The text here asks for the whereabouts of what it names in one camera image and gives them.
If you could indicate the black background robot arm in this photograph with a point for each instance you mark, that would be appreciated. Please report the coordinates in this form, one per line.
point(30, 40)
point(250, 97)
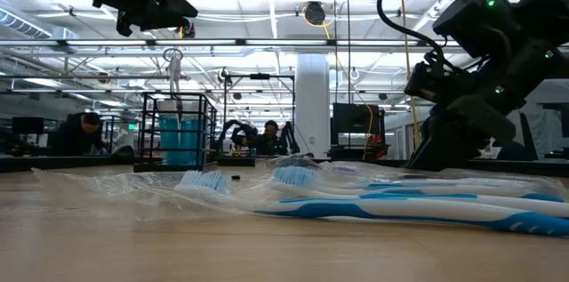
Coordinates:
point(235, 128)
point(289, 137)

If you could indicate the black background monitor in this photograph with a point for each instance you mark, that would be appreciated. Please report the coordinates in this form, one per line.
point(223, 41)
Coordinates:
point(27, 125)

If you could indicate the teal mouthwash bottle white cap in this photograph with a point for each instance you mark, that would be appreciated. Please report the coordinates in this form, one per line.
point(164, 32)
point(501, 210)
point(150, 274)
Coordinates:
point(189, 139)
point(169, 139)
point(202, 139)

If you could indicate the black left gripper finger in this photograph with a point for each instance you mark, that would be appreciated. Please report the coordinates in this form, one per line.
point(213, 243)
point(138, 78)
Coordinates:
point(184, 8)

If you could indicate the bending person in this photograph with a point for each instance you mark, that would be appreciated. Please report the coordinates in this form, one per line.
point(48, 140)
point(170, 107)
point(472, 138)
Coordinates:
point(77, 135)

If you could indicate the white column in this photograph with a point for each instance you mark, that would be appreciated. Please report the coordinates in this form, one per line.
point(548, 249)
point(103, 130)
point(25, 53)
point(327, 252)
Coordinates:
point(312, 95)

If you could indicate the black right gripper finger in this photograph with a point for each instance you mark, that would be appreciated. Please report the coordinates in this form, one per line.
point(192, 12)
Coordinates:
point(444, 153)

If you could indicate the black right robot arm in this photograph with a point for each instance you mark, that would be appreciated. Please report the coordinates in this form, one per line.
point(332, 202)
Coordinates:
point(533, 28)

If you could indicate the small black bit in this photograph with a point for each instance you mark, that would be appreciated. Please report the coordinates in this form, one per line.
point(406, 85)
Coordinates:
point(235, 178)

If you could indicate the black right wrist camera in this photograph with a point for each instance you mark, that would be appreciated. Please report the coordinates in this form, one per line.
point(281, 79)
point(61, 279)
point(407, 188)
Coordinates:
point(440, 84)

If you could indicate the clear plastic toothbrush wrapper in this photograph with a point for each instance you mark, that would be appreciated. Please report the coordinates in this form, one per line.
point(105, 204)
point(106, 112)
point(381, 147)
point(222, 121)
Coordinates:
point(378, 171)
point(111, 188)

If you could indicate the blue white toothbrush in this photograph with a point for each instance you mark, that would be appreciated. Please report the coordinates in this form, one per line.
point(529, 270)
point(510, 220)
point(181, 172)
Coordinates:
point(467, 182)
point(542, 197)
point(400, 213)
point(511, 204)

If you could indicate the black background cabinet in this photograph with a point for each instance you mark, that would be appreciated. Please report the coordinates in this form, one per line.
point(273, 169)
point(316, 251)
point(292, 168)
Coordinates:
point(355, 117)

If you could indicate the black background station frame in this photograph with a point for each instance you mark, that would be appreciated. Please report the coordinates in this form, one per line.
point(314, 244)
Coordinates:
point(260, 76)

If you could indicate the seated person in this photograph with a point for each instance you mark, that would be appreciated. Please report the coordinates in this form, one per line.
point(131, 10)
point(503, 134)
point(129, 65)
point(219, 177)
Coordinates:
point(269, 142)

